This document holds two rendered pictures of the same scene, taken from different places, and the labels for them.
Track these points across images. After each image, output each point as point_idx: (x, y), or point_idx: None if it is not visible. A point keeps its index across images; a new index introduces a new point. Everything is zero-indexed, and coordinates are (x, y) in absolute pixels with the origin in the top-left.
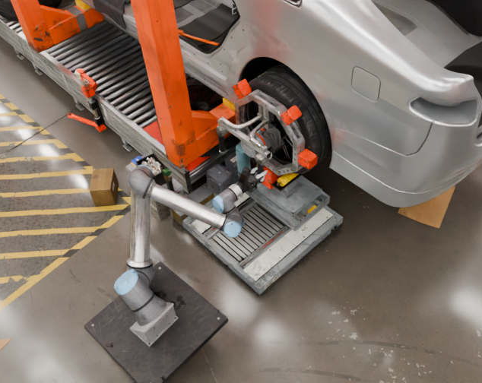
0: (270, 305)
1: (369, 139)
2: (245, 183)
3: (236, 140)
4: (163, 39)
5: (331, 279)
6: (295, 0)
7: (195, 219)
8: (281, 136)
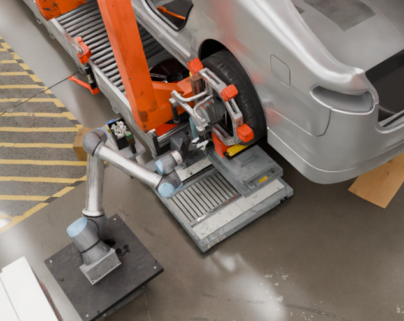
0: (211, 263)
1: (289, 120)
2: (186, 150)
3: None
4: (120, 20)
5: (271, 245)
6: None
7: None
8: None
